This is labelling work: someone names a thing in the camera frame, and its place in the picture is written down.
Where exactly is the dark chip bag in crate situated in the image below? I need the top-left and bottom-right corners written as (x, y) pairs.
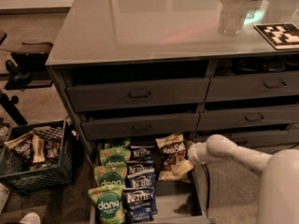
top-left (45, 140), bottom-right (61, 160)

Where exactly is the black stand equipment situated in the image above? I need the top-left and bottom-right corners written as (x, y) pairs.
top-left (0, 30), bottom-right (54, 126)

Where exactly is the grey drawer cabinet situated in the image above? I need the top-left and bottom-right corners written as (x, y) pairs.
top-left (47, 0), bottom-right (299, 156)

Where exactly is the brown sea salt chip bag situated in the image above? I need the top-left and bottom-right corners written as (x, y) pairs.
top-left (156, 133), bottom-right (193, 183)

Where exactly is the green dang bag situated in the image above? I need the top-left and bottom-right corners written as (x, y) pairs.
top-left (99, 147), bottom-right (131, 166)
top-left (94, 164), bottom-right (127, 187)
top-left (88, 185), bottom-right (125, 224)

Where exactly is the open bottom left drawer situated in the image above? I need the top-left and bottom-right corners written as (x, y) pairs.
top-left (89, 139), bottom-right (206, 224)

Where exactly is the black white fiducial marker board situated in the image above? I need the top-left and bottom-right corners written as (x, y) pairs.
top-left (254, 22), bottom-right (299, 50)

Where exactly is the blue kettle bag front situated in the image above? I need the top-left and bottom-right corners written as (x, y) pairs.
top-left (122, 187), bottom-right (154, 223)

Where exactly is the green dang bag rear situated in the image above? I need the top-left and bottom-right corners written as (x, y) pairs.
top-left (99, 147), bottom-right (131, 166)

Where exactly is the middle right drawer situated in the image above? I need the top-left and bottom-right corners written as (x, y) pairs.
top-left (197, 105), bottom-right (299, 131)

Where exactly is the blue kettle bag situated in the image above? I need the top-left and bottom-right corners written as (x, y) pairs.
top-left (122, 187), bottom-right (154, 223)
top-left (128, 168), bottom-right (155, 188)
top-left (127, 161), bottom-right (153, 175)
top-left (130, 146), bottom-right (154, 161)

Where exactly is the brown chip bag in crate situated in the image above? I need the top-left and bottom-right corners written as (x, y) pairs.
top-left (5, 131), bottom-right (34, 164)

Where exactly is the top left drawer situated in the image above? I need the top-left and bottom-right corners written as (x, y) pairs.
top-left (66, 78), bottom-right (209, 112)

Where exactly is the bottom right drawer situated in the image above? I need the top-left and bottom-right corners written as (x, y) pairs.
top-left (188, 129), bottom-right (299, 148)

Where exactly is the top right drawer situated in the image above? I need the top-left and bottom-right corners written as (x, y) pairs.
top-left (206, 71), bottom-right (299, 102)

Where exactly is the green dang bag middle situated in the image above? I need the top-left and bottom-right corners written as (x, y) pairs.
top-left (94, 164), bottom-right (127, 187)

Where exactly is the green bag at back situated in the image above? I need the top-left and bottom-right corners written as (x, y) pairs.
top-left (104, 139), bottom-right (131, 148)

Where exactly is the white shoe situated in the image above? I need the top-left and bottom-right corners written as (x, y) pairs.
top-left (20, 212), bottom-right (41, 224)

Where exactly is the green dang bag front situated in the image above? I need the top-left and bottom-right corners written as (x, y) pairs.
top-left (88, 185), bottom-right (125, 224)

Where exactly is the blue kettle bag rear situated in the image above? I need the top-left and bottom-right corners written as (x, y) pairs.
top-left (130, 146), bottom-right (154, 161)

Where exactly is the middle left drawer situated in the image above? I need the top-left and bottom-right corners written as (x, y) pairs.
top-left (81, 113), bottom-right (199, 141)

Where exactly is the tan snack bag in crate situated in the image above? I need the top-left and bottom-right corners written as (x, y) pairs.
top-left (33, 134), bottom-right (45, 163)

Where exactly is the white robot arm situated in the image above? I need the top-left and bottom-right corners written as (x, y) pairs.
top-left (187, 134), bottom-right (299, 224)

